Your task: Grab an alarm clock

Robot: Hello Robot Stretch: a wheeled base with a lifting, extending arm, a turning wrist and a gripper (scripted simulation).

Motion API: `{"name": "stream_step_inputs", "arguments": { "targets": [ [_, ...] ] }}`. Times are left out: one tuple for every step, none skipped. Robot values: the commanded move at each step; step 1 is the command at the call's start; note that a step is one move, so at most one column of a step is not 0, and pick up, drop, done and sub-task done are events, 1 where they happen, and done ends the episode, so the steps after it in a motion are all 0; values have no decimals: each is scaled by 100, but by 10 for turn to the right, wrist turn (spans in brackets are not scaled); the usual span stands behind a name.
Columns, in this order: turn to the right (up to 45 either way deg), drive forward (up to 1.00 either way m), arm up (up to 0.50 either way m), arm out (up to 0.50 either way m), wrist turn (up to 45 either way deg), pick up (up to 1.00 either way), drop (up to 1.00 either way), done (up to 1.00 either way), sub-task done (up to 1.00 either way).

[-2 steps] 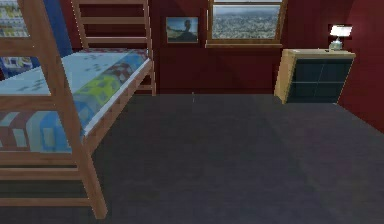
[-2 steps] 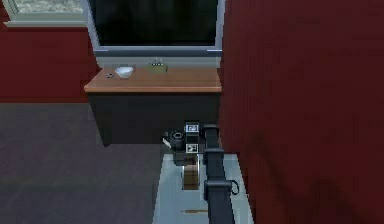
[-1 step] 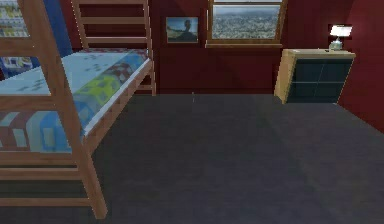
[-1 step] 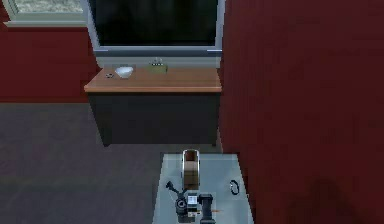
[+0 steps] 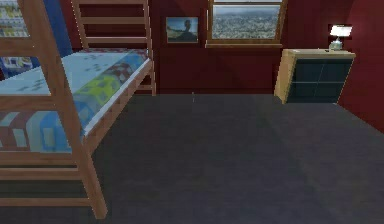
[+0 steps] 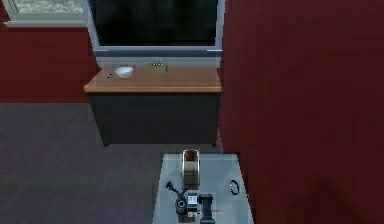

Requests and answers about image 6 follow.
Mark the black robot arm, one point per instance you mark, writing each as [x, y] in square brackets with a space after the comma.
[206, 207]

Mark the grey framed television set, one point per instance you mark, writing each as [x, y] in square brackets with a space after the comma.
[156, 23]

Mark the small orange stick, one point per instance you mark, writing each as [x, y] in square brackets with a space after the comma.
[216, 210]

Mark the olive green alarm clock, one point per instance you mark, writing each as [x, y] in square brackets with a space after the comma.
[157, 68]

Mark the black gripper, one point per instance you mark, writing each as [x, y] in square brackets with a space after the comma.
[181, 204]

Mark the white bowl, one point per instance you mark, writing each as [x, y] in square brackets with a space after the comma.
[124, 72]

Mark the small dark round object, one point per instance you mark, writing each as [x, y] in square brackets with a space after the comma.
[109, 75]

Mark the glass top table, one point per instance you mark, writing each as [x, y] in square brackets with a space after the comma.
[220, 173]

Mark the dark cabinet with wooden top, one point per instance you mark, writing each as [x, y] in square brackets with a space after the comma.
[153, 113]

